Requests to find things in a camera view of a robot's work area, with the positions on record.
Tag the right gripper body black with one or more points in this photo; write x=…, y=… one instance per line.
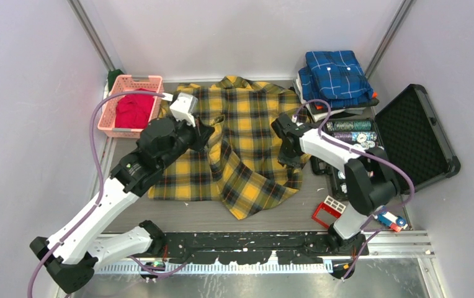
x=291, y=158

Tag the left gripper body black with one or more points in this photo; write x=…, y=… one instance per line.
x=187, y=137

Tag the yellow plaid flannel shirt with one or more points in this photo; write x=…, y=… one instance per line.
x=239, y=167

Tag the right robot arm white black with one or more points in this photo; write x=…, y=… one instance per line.
x=370, y=180

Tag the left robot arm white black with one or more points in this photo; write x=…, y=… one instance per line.
x=72, y=255

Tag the pink plastic laundry basket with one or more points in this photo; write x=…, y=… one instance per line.
x=125, y=85

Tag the red garment in basket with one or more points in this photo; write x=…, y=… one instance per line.
x=134, y=111

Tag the white folded garment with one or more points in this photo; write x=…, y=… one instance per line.
x=298, y=90

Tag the blue plaid folded shirt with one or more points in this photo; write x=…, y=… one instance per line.
x=336, y=77

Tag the green and white cloth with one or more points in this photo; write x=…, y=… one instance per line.
x=111, y=78

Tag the black foam-lined carrying case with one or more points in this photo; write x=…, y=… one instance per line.
x=409, y=131

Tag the blue toy figure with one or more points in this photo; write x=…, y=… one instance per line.
x=395, y=223

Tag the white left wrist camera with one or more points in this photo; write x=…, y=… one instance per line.
x=182, y=108

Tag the red plastic frame block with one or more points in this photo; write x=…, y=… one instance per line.
x=328, y=211

